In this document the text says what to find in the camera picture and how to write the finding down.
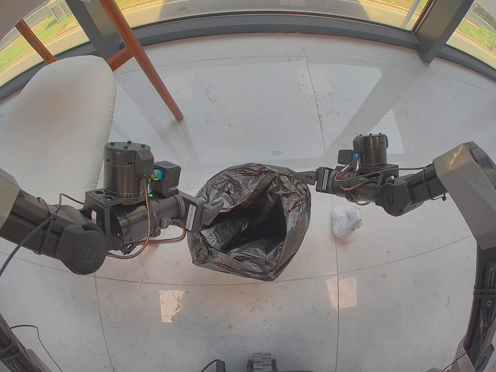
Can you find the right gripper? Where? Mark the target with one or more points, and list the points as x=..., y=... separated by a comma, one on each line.
x=341, y=182

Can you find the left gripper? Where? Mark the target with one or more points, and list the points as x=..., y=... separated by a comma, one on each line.
x=166, y=211

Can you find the black plastic bag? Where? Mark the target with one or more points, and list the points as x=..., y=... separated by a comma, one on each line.
x=240, y=192

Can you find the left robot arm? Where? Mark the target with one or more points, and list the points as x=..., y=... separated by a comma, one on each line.
x=77, y=235

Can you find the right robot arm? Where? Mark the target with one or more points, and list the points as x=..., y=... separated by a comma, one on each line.
x=457, y=176

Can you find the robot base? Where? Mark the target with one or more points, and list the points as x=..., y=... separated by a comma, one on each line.
x=261, y=362

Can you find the crumpled white paper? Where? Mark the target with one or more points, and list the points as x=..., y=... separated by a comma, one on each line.
x=347, y=223

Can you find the wooden chair with white cushions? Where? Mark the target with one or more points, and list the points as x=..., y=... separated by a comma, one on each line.
x=58, y=111

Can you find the window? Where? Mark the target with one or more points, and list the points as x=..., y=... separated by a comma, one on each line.
x=434, y=25

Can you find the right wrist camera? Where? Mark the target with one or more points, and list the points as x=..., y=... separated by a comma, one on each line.
x=345, y=157

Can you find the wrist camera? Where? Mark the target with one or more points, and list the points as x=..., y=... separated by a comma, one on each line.
x=168, y=174
x=345, y=157

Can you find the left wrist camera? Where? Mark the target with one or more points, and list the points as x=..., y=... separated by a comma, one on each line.
x=168, y=174

